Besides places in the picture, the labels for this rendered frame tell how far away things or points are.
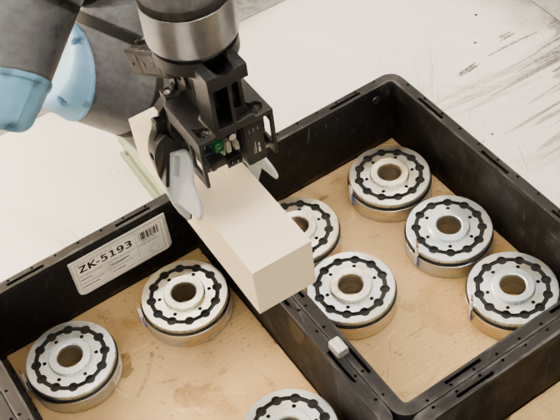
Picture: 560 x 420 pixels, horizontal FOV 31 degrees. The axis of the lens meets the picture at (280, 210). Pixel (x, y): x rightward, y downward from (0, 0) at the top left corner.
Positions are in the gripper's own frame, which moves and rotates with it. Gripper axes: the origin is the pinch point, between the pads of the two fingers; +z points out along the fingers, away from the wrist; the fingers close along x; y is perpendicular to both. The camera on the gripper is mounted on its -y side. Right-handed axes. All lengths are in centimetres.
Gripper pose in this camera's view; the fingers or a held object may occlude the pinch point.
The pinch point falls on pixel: (216, 187)
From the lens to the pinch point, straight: 97.4
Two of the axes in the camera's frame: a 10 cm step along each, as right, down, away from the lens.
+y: 5.3, 6.1, -5.9
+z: 0.9, 6.5, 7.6
